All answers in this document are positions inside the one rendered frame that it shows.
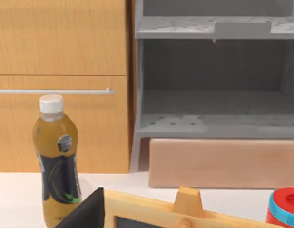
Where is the wooden framed blackboard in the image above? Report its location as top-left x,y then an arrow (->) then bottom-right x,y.
103,186 -> 286,228

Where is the wooden cupboard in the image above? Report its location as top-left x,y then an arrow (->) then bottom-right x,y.
0,0 -> 137,174

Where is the yellow bottle with white cap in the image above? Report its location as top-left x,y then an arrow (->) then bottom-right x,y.
32,94 -> 83,228

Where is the long metal handle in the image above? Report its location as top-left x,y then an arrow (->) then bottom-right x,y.
0,87 -> 116,95

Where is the wooden cupboard door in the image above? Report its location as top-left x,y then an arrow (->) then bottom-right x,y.
0,0 -> 127,76

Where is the grey cabinet with shelves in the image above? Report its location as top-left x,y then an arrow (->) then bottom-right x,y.
130,0 -> 294,172

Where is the pale wooden drawer front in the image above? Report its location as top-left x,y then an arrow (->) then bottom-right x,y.
148,138 -> 294,190

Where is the stack of coloured rings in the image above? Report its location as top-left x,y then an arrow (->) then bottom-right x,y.
265,187 -> 294,228

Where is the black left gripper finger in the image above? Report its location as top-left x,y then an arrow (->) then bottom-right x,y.
54,187 -> 105,228

